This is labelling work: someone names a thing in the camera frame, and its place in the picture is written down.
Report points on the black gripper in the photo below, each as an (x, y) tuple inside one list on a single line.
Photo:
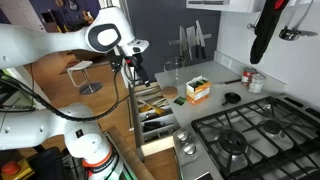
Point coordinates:
[(134, 60)]

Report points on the brown cork lid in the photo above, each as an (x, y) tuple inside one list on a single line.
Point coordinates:
[(169, 92)]

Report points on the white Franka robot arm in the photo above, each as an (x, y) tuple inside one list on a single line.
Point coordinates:
[(20, 43)]

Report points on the clear glass pitcher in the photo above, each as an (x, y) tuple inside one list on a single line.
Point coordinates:
[(175, 68)]

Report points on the small green packet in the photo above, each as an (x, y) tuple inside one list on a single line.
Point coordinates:
[(180, 100)]

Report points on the black kitchen utensils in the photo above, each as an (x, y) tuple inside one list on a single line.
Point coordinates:
[(154, 126)]

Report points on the slim steel knife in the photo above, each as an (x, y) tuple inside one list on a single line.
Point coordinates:
[(181, 40)]

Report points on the white bar stool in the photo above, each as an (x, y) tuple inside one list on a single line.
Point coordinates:
[(81, 66)]

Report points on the orange white cardboard box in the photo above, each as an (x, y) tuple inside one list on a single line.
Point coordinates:
[(198, 90)]

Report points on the open utensil drawer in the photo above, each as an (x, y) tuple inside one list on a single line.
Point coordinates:
[(156, 146)]

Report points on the silver stove knob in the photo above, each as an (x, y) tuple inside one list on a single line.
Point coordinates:
[(183, 135), (189, 148)]

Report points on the magnetic knife strip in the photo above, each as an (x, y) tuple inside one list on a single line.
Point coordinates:
[(208, 36)]

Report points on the wooden plank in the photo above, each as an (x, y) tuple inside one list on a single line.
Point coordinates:
[(131, 156)]

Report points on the small black skillet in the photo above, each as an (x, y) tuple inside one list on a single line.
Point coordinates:
[(232, 98)]

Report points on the red label tin can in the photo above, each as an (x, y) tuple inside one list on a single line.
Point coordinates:
[(248, 76)]

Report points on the white upper cabinet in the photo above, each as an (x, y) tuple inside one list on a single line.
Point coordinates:
[(230, 6)]

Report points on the white label tin can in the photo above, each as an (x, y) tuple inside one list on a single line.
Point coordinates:
[(256, 83)]

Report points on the steel hanging utensil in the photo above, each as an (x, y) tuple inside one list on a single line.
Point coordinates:
[(252, 26)]

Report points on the stainless gas stove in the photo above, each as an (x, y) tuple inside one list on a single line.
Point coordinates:
[(253, 140)]

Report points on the black box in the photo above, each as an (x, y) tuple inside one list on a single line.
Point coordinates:
[(45, 165)]

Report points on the black metal stand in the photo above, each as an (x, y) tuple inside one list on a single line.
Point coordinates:
[(13, 108)]

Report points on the black oven mitt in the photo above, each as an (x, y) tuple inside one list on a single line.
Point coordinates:
[(266, 30)]

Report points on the yellow button box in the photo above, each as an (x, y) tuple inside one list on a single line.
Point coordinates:
[(25, 172)]

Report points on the steel ladle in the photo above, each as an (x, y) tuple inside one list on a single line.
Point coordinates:
[(290, 33)]

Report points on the red emergency stop button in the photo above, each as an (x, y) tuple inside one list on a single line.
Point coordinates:
[(10, 168)]

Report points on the brown wall guitar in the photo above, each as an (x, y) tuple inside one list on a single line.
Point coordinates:
[(87, 17)]

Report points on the white wall outlet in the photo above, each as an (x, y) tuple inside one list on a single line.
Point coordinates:
[(225, 61)]

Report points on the grey wall guitar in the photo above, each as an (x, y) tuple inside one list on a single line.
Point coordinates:
[(72, 4)]

